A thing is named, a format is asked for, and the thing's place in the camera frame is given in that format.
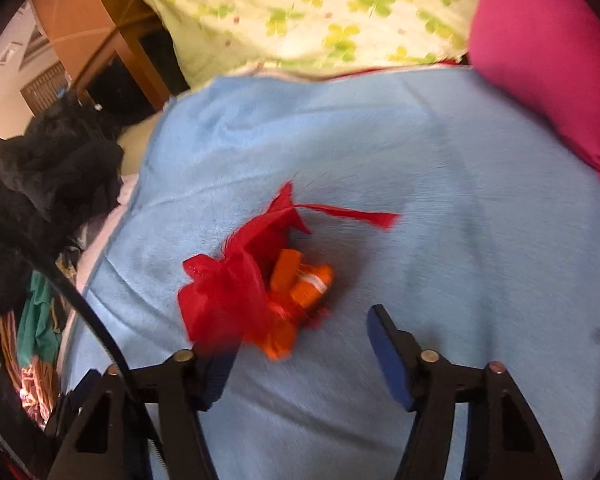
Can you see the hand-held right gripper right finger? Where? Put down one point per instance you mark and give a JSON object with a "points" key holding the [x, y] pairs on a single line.
{"points": [[392, 360]]}

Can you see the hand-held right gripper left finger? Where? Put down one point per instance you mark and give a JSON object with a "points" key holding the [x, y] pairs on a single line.
{"points": [[215, 372]]}

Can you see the red plastic bag with ties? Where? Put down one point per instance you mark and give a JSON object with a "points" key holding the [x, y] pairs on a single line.
{"points": [[230, 290]]}

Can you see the orange clownfish toy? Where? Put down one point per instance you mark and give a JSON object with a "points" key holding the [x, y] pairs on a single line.
{"points": [[290, 270]]}

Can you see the pink fringed scarf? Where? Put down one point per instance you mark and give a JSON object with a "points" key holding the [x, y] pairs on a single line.
{"points": [[37, 390]]}

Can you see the blue blanket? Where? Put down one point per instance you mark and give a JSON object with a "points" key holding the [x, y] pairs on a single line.
{"points": [[430, 185]]}

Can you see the teal cloth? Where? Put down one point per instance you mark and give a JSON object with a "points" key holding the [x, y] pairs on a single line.
{"points": [[37, 320]]}

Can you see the striped orange scarf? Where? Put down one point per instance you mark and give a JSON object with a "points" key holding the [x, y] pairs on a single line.
{"points": [[10, 342]]}

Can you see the black cloth pile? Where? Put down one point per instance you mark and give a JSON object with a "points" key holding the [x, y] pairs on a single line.
{"points": [[45, 175]]}

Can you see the wooden lattice door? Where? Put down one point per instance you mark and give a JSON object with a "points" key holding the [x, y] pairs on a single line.
{"points": [[42, 87]]}

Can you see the pink pillow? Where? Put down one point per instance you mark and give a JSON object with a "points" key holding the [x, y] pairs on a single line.
{"points": [[545, 60]]}

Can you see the green clover print sheet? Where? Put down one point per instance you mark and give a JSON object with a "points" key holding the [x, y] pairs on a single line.
{"points": [[305, 10]]}

